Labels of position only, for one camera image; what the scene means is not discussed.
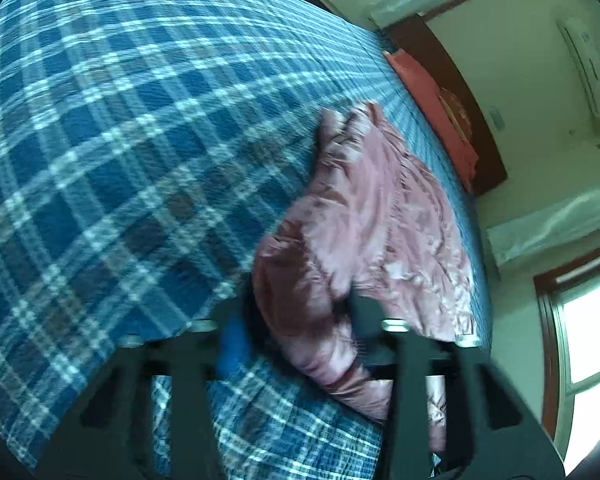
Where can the blue plaid bed sheet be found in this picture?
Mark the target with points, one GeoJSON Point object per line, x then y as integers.
{"type": "Point", "coordinates": [130, 135]}

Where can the pink puffer jacket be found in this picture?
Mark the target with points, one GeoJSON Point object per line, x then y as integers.
{"type": "Point", "coordinates": [375, 220]}

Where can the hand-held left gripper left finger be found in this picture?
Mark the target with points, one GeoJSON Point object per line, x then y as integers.
{"type": "Point", "coordinates": [235, 350]}

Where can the wooden nightstand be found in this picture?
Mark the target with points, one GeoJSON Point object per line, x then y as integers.
{"type": "Point", "coordinates": [320, 2]}

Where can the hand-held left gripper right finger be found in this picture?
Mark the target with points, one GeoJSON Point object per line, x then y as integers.
{"type": "Point", "coordinates": [410, 360]}

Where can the red pillow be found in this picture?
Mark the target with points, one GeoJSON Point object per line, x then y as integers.
{"type": "Point", "coordinates": [425, 90]}

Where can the white air conditioner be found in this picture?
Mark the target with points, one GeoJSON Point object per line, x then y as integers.
{"type": "Point", "coordinates": [590, 65]}

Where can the white wall outlet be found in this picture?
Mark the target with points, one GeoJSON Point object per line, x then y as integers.
{"type": "Point", "coordinates": [497, 118]}

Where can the wooden framed window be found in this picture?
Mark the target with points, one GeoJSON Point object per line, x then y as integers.
{"type": "Point", "coordinates": [585, 340]}

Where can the wooden headboard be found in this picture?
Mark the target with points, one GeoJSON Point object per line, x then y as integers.
{"type": "Point", "coordinates": [460, 80]}

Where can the small patterned brown pillow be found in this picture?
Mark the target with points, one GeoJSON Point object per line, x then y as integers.
{"type": "Point", "coordinates": [457, 112]}

